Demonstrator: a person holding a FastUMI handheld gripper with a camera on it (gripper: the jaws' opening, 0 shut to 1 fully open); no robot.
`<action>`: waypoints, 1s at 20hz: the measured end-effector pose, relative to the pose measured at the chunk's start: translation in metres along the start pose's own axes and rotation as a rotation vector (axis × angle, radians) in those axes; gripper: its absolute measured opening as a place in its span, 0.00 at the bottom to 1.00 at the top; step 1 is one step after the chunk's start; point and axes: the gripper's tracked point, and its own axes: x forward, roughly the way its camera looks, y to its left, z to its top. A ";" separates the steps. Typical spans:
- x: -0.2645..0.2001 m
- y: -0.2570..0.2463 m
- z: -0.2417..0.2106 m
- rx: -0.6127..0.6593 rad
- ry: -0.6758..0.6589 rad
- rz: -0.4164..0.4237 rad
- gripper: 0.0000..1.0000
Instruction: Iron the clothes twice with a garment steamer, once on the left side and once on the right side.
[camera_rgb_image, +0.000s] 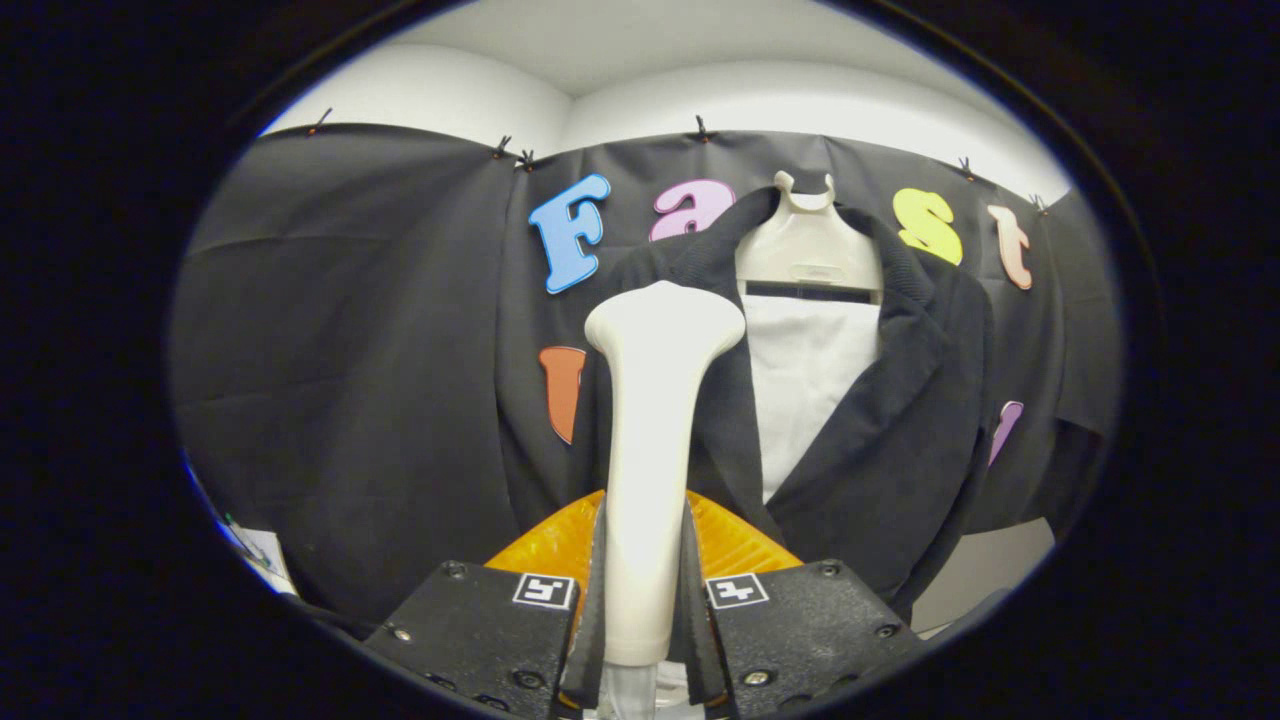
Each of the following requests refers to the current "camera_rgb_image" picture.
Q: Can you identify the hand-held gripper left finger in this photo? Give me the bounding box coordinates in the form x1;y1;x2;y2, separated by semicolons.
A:
362;490;609;720

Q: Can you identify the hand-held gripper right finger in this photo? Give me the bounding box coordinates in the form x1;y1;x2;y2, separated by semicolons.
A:
682;490;926;720

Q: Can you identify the black suit jacket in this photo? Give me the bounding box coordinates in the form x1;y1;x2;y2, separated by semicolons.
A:
575;185;1001;621

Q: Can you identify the white garment steamer wand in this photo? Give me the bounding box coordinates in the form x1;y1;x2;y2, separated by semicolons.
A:
585;280;747;720

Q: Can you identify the white shirt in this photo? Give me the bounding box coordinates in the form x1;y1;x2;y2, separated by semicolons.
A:
742;292;883;504

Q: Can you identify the white clothes hanger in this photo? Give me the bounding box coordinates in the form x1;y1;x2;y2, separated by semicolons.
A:
735;170;886;301

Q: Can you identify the grey cabinet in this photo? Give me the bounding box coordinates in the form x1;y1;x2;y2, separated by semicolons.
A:
912;517;1058;636

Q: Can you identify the black backdrop cloth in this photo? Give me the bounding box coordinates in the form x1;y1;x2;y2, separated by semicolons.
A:
170;120;1126;631

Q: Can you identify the row of small black clips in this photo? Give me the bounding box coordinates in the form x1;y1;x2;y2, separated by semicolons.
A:
308;108;1051;213

